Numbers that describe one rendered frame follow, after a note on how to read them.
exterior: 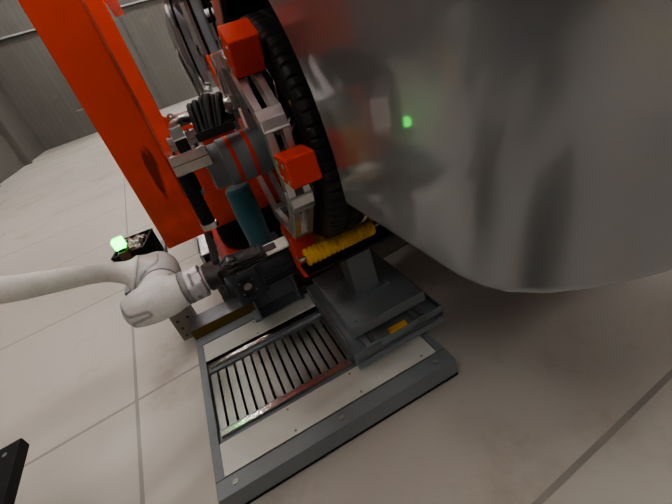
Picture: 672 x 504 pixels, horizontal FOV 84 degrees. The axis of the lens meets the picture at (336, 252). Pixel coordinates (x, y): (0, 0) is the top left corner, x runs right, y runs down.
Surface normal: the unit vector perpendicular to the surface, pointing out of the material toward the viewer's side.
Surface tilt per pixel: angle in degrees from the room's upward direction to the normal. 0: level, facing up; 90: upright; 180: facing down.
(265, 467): 0
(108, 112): 90
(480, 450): 0
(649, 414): 0
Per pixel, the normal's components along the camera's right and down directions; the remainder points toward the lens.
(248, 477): -0.28, -0.82
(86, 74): 0.39, 0.38
